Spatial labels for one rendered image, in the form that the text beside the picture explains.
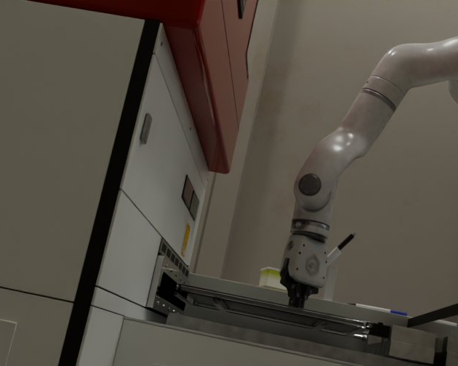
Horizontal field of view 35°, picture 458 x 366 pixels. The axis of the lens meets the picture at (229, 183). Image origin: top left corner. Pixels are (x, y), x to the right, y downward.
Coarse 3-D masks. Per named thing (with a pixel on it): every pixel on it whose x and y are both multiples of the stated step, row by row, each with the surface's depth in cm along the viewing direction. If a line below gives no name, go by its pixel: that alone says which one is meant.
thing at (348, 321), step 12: (180, 288) 132; (192, 288) 132; (204, 288) 132; (228, 300) 131; (240, 300) 131; (252, 300) 131; (288, 312) 130; (300, 312) 130; (312, 312) 130; (348, 324) 129; (360, 324) 129
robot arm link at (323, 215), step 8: (336, 184) 158; (296, 200) 157; (296, 208) 157; (304, 208) 154; (320, 208) 153; (328, 208) 155; (296, 216) 156; (304, 216) 154; (312, 216) 154; (320, 216) 154; (328, 216) 155; (328, 224) 155
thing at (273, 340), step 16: (176, 320) 136; (192, 320) 136; (208, 320) 136; (224, 336) 135; (240, 336) 135; (256, 336) 135; (272, 336) 135; (304, 352) 134; (320, 352) 134; (336, 352) 133; (352, 352) 133
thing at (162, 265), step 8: (160, 256) 129; (160, 264) 129; (168, 264) 135; (160, 272) 128; (168, 272) 137; (176, 272) 147; (152, 280) 128; (160, 280) 130; (176, 280) 149; (184, 280) 160; (152, 288) 128; (152, 296) 127; (184, 296) 170; (152, 304) 127; (160, 304) 134; (168, 304) 144; (184, 304) 170; (160, 312) 140; (176, 312) 157
